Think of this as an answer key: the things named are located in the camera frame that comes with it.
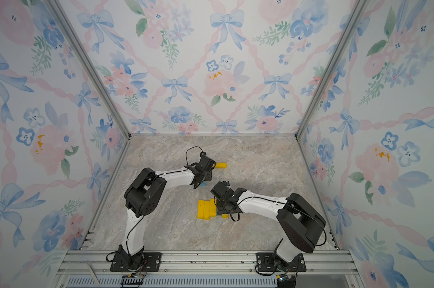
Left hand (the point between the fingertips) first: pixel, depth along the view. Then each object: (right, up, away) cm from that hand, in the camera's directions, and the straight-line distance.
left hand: (208, 171), depth 102 cm
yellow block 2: (0, -18, -14) cm, 23 cm away
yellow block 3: (+4, -16, -14) cm, 22 cm away
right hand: (+9, -16, -14) cm, 23 cm away
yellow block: (-3, -17, -14) cm, 22 cm away
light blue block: (-2, -6, -6) cm, 9 cm away
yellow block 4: (+9, -20, -17) cm, 27 cm away
